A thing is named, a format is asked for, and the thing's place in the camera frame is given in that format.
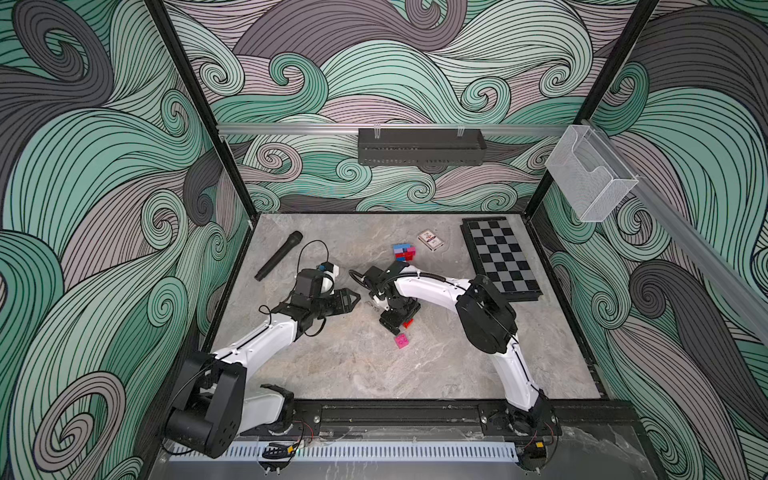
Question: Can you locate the aluminium rail back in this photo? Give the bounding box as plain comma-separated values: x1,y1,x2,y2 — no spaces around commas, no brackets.
217,122,569,137

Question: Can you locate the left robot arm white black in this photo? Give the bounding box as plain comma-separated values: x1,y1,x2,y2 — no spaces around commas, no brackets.
163,288,360,458

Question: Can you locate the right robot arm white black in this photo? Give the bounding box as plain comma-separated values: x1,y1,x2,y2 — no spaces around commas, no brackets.
366,262,557,434

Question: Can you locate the playing card box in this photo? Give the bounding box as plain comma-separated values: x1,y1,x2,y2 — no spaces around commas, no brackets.
418,230,445,251

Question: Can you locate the aluminium rail right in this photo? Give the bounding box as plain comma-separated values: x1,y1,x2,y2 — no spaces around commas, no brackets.
581,120,767,344

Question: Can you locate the clear plastic wall bin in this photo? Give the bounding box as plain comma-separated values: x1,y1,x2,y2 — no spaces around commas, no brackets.
545,125,638,223

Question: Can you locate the aluminium rail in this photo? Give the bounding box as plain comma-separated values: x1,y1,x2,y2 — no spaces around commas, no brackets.
581,120,767,344
217,122,569,137

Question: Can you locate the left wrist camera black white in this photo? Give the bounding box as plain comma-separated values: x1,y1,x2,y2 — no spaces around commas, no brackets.
293,262,340,299

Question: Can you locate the black wall tray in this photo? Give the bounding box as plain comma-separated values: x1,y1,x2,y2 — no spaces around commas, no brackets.
357,129,488,168

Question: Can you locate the black microphone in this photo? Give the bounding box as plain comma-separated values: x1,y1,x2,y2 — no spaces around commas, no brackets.
254,231,303,281

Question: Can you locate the white slotted cable duct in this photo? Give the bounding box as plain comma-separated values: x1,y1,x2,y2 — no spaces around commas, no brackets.
169,441,520,464

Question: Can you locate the black grey chessboard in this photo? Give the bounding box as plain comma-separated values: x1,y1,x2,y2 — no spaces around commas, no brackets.
460,217,542,302

